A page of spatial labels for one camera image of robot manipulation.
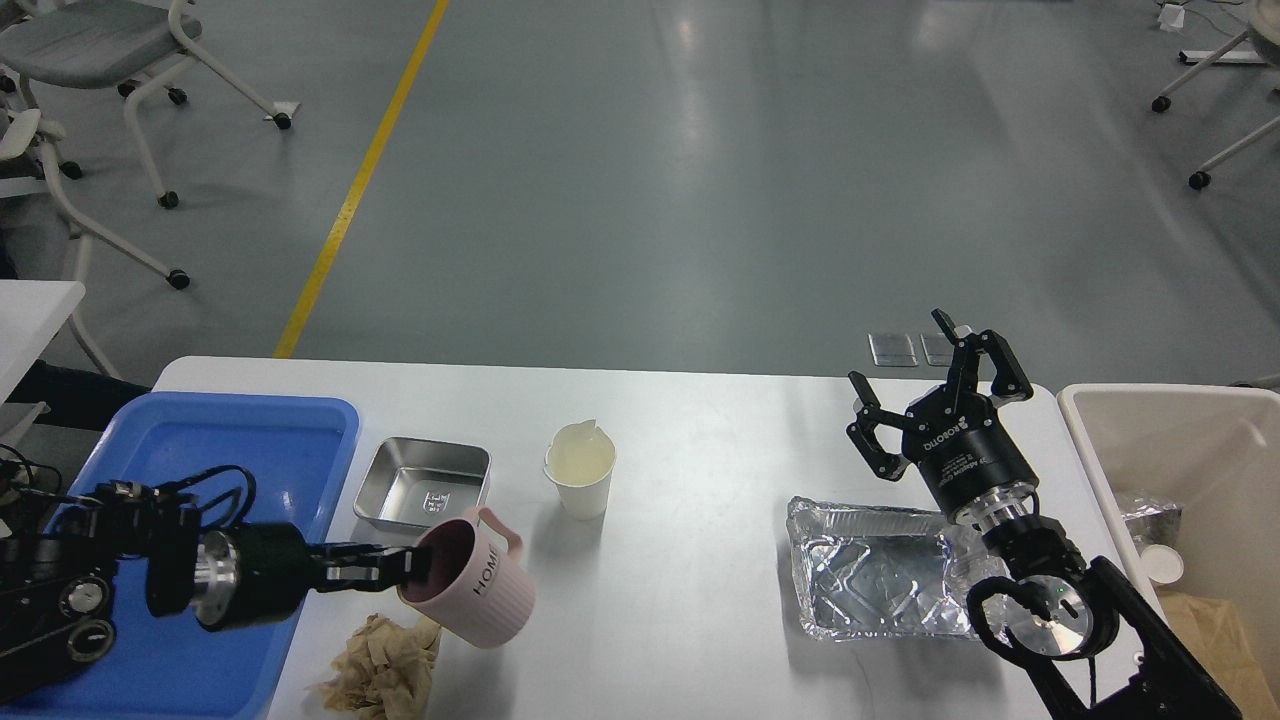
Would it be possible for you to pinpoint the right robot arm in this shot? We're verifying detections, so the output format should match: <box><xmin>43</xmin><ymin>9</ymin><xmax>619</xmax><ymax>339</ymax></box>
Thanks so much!
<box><xmin>846</xmin><ymin>309</ymin><xmax>1242</xmax><ymax>719</ymax></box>

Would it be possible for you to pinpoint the metal floor plate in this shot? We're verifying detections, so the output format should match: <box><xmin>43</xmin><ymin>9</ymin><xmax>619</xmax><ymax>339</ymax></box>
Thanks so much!
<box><xmin>919</xmin><ymin>332</ymin><xmax>961</xmax><ymax>366</ymax></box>
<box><xmin>867</xmin><ymin>333</ymin><xmax>919</xmax><ymax>368</ymax></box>

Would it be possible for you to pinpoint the right metal floor plate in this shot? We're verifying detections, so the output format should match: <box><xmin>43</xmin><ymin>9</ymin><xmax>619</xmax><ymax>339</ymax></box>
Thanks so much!
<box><xmin>919</xmin><ymin>332</ymin><xmax>961</xmax><ymax>366</ymax></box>

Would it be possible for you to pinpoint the left metal floor plate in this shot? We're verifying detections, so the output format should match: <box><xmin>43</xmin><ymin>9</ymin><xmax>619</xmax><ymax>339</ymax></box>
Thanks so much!
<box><xmin>867</xmin><ymin>333</ymin><xmax>919</xmax><ymax>368</ymax></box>

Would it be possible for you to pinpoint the blue plastic tray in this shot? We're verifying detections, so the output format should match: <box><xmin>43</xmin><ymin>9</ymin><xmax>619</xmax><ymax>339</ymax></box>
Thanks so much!
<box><xmin>3</xmin><ymin>391</ymin><xmax>360</xmax><ymax>719</ymax></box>

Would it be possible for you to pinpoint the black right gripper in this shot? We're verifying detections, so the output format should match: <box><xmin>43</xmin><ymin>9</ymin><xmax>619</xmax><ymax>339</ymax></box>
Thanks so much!
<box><xmin>846</xmin><ymin>309</ymin><xmax>1039</xmax><ymax>524</ymax></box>

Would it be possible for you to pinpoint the stainless steel rectangular tray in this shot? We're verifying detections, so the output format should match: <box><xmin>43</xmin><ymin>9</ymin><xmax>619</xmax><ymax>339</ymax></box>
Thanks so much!
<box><xmin>355</xmin><ymin>437</ymin><xmax>492</xmax><ymax>533</ymax></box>

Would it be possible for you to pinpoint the brown paper bag in bin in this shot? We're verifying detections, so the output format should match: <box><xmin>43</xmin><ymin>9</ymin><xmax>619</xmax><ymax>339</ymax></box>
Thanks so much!
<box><xmin>1156</xmin><ymin>588</ymin><xmax>1279</xmax><ymax>719</ymax></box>

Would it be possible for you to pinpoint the grey office chair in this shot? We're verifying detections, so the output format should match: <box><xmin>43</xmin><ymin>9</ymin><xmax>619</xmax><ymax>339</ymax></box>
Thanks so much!
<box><xmin>1</xmin><ymin>1</ymin><xmax>292</xmax><ymax>209</ymax></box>

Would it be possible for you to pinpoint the white paper cup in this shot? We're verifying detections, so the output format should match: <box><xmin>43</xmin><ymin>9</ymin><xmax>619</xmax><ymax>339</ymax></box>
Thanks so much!
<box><xmin>544</xmin><ymin>419</ymin><xmax>617</xmax><ymax>520</ymax></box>

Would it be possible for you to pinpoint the small white cup in bin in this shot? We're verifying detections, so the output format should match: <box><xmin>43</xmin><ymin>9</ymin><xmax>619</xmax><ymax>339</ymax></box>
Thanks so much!
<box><xmin>1138</xmin><ymin>543</ymin><xmax>1185</xmax><ymax>587</ymax></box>

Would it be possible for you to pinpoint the small white side table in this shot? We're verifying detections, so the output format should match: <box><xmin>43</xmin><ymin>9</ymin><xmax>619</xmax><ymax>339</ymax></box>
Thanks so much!
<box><xmin>1</xmin><ymin>279</ymin><xmax>86</xmax><ymax>400</ymax></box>

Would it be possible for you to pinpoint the white chair base right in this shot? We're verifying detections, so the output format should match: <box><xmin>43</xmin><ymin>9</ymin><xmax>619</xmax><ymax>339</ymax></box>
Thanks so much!
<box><xmin>1149</xmin><ymin>0</ymin><xmax>1280</xmax><ymax>192</ymax></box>

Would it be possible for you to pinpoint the beige plastic waste bin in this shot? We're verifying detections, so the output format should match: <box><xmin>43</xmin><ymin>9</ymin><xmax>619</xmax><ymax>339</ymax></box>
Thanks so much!
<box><xmin>1059</xmin><ymin>384</ymin><xmax>1279</xmax><ymax>719</ymax></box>

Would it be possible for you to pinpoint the crumpled brown paper napkin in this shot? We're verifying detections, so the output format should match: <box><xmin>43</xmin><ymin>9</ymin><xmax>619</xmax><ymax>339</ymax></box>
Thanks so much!
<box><xmin>310</xmin><ymin>612</ymin><xmax>443</xmax><ymax>719</ymax></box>

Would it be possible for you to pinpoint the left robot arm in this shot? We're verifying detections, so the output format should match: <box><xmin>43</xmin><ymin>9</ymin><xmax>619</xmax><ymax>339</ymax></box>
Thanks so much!
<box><xmin>1</xmin><ymin>465</ymin><xmax>433</xmax><ymax>702</ymax></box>

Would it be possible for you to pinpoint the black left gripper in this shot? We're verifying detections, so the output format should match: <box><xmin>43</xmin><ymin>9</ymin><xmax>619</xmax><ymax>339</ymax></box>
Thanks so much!
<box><xmin>189</xmin><ymin>523</ymin><xmax>431</xmax><ymax>632</ymax></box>

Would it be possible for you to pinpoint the white chair frame left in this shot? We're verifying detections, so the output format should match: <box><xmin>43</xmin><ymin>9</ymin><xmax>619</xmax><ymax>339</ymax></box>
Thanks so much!
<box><xmin>0</xmin><ymin>105</ymin><xmax>193</xmax><ymax>375</ymax></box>

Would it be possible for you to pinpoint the pink ribbed mug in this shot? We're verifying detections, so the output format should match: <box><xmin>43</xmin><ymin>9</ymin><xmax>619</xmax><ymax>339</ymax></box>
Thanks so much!
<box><xmin>397</xmin><ymin>505</ymin><xmax>536</xmax><ymax>650</ymax></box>

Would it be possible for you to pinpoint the aluminium foil container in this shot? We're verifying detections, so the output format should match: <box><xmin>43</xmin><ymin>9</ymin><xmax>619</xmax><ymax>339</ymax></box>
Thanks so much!
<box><xmin>786</xmin><ymin>496</ymin><xmax>1009</xmax><ymax>642</ymax></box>

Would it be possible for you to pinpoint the crumpled foil in bin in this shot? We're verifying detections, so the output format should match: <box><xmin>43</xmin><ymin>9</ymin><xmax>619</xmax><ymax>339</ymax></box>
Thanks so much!
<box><xmin>1115</xmin><ymin>491</ymin><xmax>1184</xmax><ymax>553</ymax></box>

